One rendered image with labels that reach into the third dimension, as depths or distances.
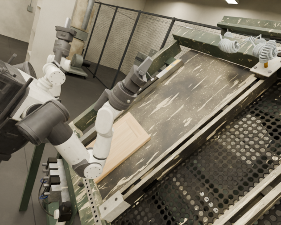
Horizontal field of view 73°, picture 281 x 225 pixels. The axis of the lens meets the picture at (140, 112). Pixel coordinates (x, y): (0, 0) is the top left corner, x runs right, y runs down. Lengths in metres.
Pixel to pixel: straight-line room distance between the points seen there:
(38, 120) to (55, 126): 0.06
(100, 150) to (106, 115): 0.17
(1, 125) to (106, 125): 0.38
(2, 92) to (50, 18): 3.97
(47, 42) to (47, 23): 0.37
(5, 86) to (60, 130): 0.24
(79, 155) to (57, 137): 0.12
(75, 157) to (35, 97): 0.27
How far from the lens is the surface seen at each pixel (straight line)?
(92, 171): 0.84
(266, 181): 0.82
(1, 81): 0.80
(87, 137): 1.42
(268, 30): 1.07
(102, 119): 0.73
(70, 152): 0.79
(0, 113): 0.83
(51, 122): 0.71
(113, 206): 0.97
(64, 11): 4.75
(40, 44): 4.76
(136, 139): 1.15
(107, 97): 0.74
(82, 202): 1.14
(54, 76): 0.87
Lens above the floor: 1.67
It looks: 18 degrees down
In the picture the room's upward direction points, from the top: 24 degrees clockwise
